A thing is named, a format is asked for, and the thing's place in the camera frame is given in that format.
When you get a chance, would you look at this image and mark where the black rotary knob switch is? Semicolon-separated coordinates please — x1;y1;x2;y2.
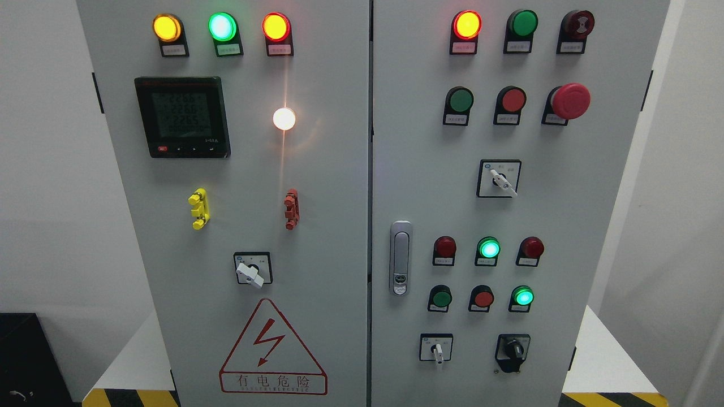
495;334;531;373

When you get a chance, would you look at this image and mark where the red terminal connector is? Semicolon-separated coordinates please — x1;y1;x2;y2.
283;188;300;230

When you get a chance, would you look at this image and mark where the dark red indicator left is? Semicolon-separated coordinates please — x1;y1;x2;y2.
432;235;457;266

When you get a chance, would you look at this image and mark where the dark red indicator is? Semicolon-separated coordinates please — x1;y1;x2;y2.
515;236;545;267
432;235;457;266

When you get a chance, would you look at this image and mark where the white lit indicator lamp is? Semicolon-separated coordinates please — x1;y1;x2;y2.
272;107;296;131

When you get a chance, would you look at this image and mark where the green lit indicator middle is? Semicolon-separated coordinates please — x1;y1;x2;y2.
474;236;500;266

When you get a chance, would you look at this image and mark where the green push button upper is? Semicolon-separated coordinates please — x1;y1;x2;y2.
442;86;474;126

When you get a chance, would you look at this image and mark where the grey left cabinet door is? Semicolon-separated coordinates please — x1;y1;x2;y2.
77;1;370;406

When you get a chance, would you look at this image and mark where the grey cabinet door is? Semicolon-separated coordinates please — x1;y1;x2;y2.
77;1;370;406
370;1;670;406

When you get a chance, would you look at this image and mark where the red push button lower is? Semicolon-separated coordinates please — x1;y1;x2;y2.
468;284;495;313

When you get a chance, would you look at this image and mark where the red push button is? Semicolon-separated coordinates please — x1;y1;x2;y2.
493;86;527;125
468;284;495;313

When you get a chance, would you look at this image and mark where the grey right cabinet door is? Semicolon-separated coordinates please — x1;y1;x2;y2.
370;1;670;406

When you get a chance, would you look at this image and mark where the yellow terminal connector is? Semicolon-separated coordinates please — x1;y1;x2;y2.
188;188;210;230

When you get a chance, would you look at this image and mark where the dark red indicator right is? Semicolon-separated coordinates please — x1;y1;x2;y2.
515;236;545;267

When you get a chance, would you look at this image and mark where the red electric hazard warning sticker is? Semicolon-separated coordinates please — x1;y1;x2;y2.
219;298;327;396

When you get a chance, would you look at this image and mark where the red push button upper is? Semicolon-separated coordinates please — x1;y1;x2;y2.
493;86;527;125

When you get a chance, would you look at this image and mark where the green lit push button lower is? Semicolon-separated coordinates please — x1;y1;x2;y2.
508;284;535;313

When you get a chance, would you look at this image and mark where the red lit indicator light left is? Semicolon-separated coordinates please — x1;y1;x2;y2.
262;11;294;57

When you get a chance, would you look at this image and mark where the red lit indicator light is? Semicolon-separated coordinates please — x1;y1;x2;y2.
449;10;482;55
262;11;294;57

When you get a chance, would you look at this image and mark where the black digital power meter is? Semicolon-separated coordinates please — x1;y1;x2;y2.
134;76;232;159

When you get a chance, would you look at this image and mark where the red lit indicator light right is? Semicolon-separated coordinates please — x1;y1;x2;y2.
449;10;482;55

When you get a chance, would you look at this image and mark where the green indicator light top left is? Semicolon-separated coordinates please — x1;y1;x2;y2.
208;11;244;57

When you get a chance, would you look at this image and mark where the red emergency stop mushroom button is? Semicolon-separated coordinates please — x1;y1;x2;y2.
541;83;591;126

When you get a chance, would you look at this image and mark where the green unlit indicator top right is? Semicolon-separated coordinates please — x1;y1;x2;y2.
503;8;538;54

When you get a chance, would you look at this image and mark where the yellow indicator light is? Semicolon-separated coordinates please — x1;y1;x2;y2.
152;13;189;58

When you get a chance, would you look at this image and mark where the dark red buzzer alarm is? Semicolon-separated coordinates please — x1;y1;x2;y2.
557;10;595;55

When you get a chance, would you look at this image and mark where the black box bottom left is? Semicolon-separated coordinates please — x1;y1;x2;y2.
1;313;75;406

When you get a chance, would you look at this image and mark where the silver door lock handle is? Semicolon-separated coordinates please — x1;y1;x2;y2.
389;220;413;296

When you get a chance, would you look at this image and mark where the white selector switch left door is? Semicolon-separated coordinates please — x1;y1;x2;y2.
233;252;274;289

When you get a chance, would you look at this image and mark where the white selector switch upper right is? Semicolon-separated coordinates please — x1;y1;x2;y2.
476;159;522;198

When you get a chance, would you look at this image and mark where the white selector switch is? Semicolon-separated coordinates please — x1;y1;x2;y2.
419;333;454;365
476;159;522;198

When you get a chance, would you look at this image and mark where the white selector switch lower right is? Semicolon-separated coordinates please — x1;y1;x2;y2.
419;333;454;365

